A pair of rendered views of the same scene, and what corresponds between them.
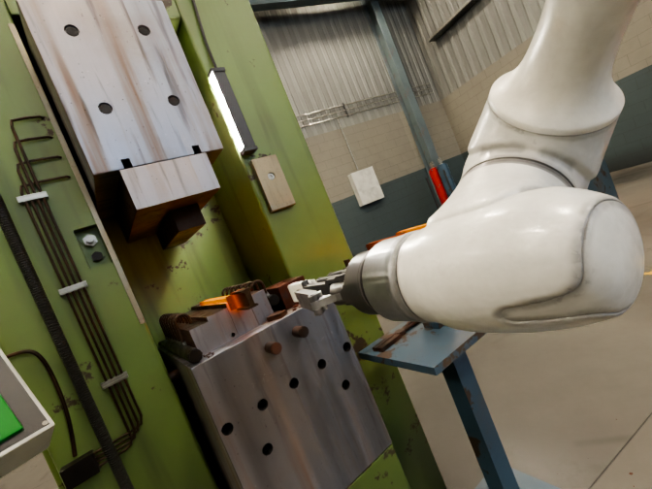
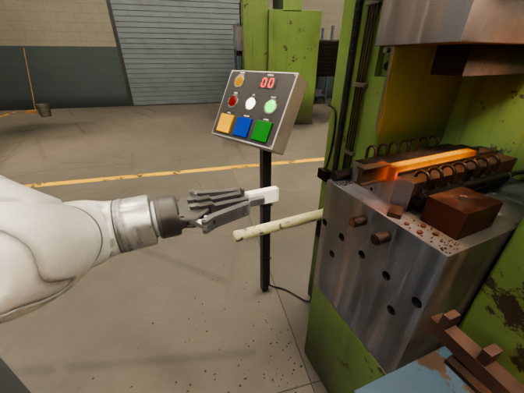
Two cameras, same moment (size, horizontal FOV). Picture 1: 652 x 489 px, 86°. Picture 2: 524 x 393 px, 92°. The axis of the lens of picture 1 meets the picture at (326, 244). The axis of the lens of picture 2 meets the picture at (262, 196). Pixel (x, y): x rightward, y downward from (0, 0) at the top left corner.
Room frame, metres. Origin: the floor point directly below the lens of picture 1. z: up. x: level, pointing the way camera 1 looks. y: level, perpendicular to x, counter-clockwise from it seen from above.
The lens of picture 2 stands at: (0.63, -0.38, 1.25)
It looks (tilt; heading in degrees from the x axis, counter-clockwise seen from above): 29 degrees down; 100
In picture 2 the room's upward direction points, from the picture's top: straight up
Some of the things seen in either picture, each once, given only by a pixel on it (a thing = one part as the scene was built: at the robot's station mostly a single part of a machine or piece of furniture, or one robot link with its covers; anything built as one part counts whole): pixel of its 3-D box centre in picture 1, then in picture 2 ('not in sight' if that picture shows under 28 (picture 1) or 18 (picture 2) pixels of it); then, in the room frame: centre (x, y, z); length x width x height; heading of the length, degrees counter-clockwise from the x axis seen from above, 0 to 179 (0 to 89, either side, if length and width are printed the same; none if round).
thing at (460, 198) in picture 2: (285, 293); (459, 211); (0.98, 0.16, 0.95); 0.12 x 0.09 x 0.07; 33
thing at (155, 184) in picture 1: (161, 203); (482, 21); (1.01, 0.39, 1.32); 0.42 x 0.20 x 0.10; 33
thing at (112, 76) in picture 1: (142, 119); not in sight; (1.03, 0.35, 1.56); 0.42 x 0.39 x 0.40; 33
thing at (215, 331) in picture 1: (211, 318); (431, 168); (1.01, 0.39, 0.96); 0.42 x 0.20 x 0.09; 33
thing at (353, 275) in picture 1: (364, 283); (182, 213); (0.42, -0.03, 1.00); 0.09 x 0.08 x 0.07; 33
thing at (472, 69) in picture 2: (179, 228); (490, 60); (1.05, 0.39, 1.24); 0.30 x 0.07 x 0.06; 33
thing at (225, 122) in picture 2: not in sight; (225, 123); (0.30, 0.64, 1.01); 0.07 x 0.05 x 0.07; 148
